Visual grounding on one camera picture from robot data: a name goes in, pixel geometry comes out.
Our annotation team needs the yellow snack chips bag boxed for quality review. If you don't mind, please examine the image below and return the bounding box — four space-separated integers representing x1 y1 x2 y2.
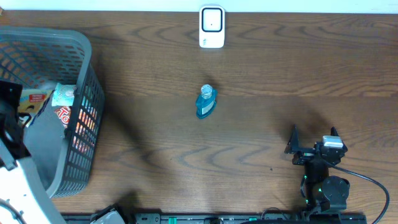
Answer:
17 89 53 128

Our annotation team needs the mint green wipes pack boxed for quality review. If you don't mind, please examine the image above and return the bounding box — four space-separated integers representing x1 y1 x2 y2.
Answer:
52 83 76 106

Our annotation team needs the blue mouthwash bottle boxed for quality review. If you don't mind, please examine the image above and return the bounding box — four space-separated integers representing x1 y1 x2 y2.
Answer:
195 84 218 119

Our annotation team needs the red orange chocolate bar wrapper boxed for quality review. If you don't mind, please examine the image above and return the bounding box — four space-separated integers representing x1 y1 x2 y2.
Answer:
55 106 72 128

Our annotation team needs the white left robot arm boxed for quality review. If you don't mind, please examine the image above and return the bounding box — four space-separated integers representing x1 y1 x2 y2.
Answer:
1 81 65 224

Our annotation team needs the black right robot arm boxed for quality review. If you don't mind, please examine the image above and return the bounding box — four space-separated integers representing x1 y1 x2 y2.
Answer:
284 126 350 217

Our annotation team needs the grey plastic lattice basket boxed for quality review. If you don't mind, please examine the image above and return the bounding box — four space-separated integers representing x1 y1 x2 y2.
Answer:
1 26 105 197

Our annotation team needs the black right camera cable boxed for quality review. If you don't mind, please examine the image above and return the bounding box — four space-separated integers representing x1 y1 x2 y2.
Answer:
316 149 391 224

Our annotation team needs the black mounting rail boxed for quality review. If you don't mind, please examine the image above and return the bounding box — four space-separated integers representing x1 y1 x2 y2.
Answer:
127 213 367 224

